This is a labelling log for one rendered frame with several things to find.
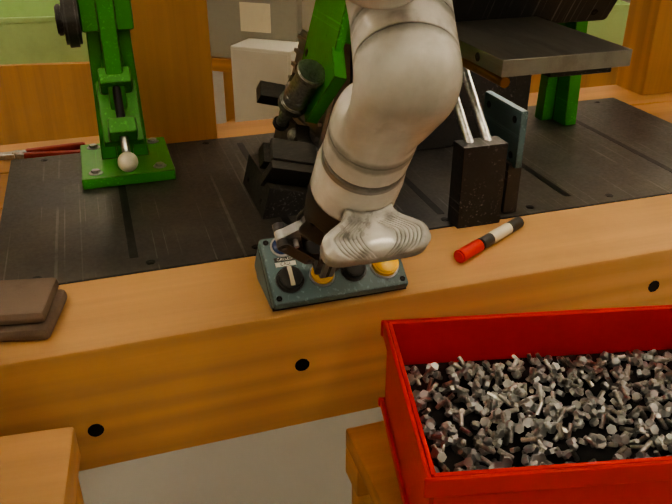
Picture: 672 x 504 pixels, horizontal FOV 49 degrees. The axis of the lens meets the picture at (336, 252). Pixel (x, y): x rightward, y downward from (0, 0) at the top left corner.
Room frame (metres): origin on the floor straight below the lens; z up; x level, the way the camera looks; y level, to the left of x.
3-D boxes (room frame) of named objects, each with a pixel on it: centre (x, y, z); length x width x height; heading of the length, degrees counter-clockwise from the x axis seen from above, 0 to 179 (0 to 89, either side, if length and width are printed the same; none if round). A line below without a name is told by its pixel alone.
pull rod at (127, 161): (0.97, 0.29, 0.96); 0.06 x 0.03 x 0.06; 18
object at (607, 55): (0.98, -0.19, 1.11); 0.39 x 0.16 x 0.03; 18
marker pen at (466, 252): (0.80, -0.19, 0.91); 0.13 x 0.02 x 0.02; 136
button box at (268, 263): (0.71, 0.01, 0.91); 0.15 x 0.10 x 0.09; 108
